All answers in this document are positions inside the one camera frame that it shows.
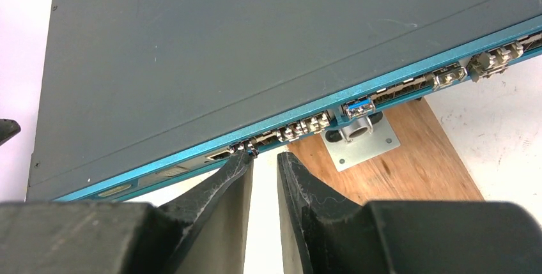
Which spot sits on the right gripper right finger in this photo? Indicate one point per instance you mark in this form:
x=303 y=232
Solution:
x=322 y=231

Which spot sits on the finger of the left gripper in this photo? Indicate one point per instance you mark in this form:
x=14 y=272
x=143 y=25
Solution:
x=8 y=129

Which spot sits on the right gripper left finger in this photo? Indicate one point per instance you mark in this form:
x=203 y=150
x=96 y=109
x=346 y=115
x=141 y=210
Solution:
x=213 y=218

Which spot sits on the teal grey network switch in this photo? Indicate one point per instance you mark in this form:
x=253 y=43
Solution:
x=139 y=94

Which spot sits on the wooden base board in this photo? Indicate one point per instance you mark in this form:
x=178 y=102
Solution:
x=424 y=167

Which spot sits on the blue tab transceiver module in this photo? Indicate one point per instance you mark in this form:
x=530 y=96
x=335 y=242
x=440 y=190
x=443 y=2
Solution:
x=359 y=107

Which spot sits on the metal switch mounting stand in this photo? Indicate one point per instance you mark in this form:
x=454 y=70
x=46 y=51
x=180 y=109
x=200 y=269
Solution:
x=361 y=140

